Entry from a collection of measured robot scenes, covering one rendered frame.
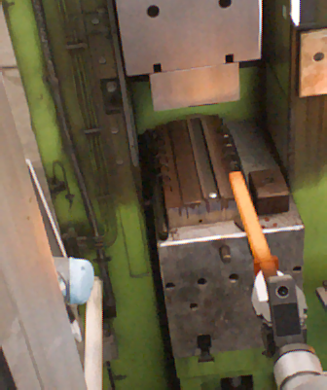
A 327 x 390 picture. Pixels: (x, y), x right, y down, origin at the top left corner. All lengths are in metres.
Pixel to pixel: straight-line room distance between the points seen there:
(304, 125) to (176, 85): 0.43
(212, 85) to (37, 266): 1.28
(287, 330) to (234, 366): 0.92
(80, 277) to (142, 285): 0.94
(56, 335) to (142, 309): 1.87
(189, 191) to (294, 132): 0.32
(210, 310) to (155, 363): 0.52
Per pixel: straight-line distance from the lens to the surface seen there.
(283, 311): 1.08
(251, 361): 2.00
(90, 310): 1.87
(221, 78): 1.44
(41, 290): 0.18
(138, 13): 1.35
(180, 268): 1.68
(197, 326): 1.84
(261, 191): 1.66
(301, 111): 1.69
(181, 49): 1.39
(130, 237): 1.86
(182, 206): 1.62
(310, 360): 1.07
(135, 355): 2.23
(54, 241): 1.52
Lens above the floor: 1.99
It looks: 35 degrees down
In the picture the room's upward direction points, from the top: 7 degrees counter-clockwise
